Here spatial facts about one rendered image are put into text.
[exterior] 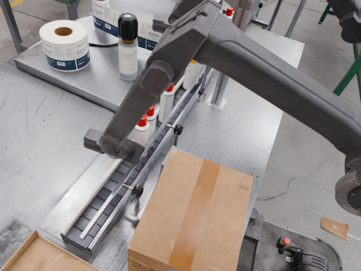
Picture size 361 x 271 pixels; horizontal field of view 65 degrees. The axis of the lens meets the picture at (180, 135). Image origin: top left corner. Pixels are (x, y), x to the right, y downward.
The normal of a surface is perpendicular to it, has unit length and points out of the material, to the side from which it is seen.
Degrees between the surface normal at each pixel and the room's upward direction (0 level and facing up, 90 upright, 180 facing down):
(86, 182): 0
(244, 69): 96
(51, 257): 0
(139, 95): 98
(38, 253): 0
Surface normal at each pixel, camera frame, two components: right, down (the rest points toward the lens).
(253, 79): -0.37, 0.81
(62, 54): 0.08, 0.76
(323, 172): 0.13, -0.64
